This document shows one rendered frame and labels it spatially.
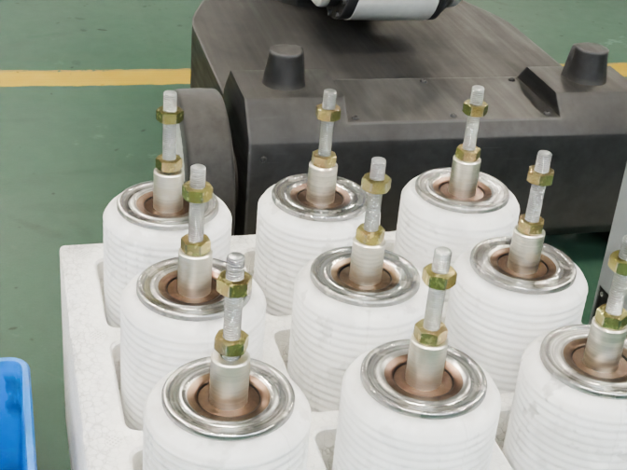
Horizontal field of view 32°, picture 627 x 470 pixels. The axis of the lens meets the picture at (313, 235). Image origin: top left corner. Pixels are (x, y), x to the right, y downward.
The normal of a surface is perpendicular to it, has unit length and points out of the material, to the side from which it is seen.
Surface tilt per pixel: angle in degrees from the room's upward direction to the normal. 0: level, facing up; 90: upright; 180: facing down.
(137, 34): 0
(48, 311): 0
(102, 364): 0
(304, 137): 46
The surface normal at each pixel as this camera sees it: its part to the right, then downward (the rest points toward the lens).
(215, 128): 0.22, -0.50
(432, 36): 0.08, -0.87
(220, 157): 0.26, -0.21
